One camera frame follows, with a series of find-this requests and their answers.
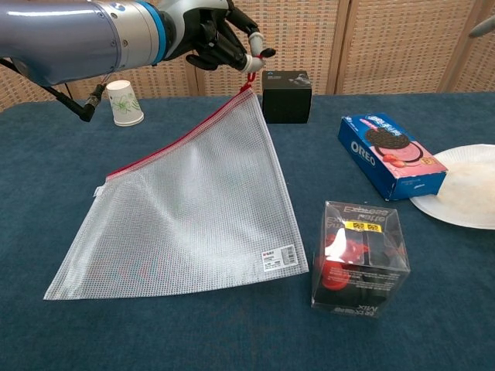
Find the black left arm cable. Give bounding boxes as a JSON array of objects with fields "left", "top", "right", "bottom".
[{"left": 0, "top": 57, "right": 108, "bottom": 123}]

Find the white paper plate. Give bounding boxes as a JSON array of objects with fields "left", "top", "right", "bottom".
[{"left": 409, "top": 143, "right": 495, "bottom": 231}]

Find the black cardboard box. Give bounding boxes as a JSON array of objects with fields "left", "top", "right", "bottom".
[{"left": 261, "top": 70, "right": 313, "bottom": 125}]

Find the clear mesh zipper pouch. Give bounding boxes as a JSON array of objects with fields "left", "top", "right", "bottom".
[{"left": 43, "top": 47, "right": 310, "bottom": 301}]

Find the white paper cup leaf print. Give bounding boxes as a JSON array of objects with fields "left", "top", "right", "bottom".
[{"left": 106, "top": 80, "right": 145, "bottom": 128}]

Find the blue pink Oreo box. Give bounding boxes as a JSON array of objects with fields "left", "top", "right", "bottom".
[{"left": 337, "top": 112, "right": 449, "bottom": 203}]

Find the dark blue tablecloth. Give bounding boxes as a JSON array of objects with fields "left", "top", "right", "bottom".
[{"left": 0, "top": 91, "right": 495, "bottom": 371}]

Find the clear plastic box red toy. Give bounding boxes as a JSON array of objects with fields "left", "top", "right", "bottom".
[{"left": 310, "top": 199, "right": 411, "bottom": 320}]

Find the black grey left robot hand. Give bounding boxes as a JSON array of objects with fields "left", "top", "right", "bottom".
[{"left": 159, "top": 0, "right": 278, "bottom": 74}]

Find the black grey right robot hand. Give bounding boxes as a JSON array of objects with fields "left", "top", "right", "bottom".
[{"left": 468, "top": 14, "right": 495, "bottom": 39}]

